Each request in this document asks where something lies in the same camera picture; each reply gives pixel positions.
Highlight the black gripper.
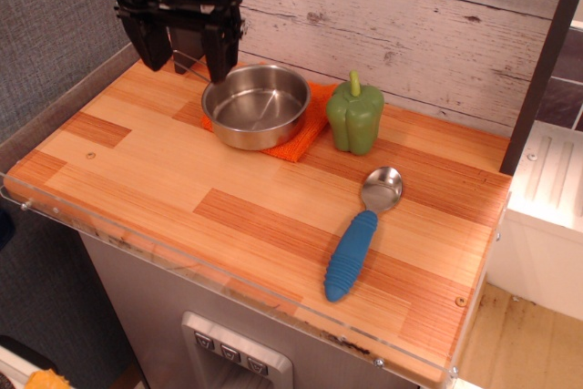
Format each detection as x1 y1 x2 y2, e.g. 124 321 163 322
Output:
115 0 242 83

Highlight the steel pan with handle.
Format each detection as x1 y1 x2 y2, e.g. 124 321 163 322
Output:
198 64 312 151

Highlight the orange cloth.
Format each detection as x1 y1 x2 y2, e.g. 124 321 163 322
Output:
201 81 335 162

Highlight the green toy bell pepper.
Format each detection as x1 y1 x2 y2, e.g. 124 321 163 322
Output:
326 70 384 156

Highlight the silver dispenser panel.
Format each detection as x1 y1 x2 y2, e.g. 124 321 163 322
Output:
181 312 294 388

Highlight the yellow object bottom left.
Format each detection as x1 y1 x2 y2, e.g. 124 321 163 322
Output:
24 369 71 389

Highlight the dark left post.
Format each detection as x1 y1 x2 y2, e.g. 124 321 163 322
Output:
169 27 204 75

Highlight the dark post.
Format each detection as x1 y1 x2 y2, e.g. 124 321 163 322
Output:
169 27 204 75
499 0 579 176

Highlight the blue handled metal spoon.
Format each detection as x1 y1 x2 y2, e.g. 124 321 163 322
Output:
323 167 403 302

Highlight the dark right post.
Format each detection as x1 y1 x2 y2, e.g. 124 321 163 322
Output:
499 0 579 176

